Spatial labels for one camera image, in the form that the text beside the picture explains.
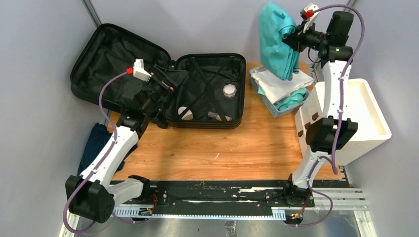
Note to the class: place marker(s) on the white three-drawer storage unit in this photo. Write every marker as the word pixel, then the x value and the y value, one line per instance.
pixel 372 131

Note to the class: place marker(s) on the clear round plastic jar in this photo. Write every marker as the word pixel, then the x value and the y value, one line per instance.
pixel 229 90

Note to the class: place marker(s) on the light teal garment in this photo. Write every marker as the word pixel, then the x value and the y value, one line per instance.
pixel 293 99

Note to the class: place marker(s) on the left aluminium frame post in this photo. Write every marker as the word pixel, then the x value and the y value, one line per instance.
pixel 92 13

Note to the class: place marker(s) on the right aluminium frame post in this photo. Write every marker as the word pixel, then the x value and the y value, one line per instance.
pixel 351 4

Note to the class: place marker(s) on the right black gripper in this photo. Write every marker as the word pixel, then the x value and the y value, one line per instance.
pixel 296 40

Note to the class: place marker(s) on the dark blue cloth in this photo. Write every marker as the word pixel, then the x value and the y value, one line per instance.
pixel 98 138

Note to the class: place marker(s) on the white garment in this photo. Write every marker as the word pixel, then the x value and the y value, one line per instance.
pixel 275 89

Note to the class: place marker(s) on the black ribbed hard-shell suitcase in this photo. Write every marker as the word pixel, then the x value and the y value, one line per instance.
pixel 113 49

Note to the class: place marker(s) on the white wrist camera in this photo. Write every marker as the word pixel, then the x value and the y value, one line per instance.
pixel 139 71
pixel 308 16

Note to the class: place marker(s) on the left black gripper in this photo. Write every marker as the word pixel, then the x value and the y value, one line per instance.
pixel 167 85

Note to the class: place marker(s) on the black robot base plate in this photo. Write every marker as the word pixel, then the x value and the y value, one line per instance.
pixel 238 199

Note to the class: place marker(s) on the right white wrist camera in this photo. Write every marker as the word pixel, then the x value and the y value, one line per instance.
pixel 308 16

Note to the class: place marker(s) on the teal garment with logo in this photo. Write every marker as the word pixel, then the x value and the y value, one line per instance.
pixel 275 25

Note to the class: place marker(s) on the light blue plastic basket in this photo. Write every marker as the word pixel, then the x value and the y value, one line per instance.
pixel 275 114

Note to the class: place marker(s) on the white egg-shaped bottle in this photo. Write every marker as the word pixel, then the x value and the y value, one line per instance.
pixel 185 113

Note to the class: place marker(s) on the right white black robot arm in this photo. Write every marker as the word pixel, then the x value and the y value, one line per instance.
pixel 334 127

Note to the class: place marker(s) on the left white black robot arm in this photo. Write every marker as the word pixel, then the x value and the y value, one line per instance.
pixel 90 194

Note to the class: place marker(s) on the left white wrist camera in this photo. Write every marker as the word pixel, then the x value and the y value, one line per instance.
pixel 139 71

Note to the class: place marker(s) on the aluminium frame post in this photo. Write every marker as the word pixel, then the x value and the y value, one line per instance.
pixel 92 13
pixel 351 4

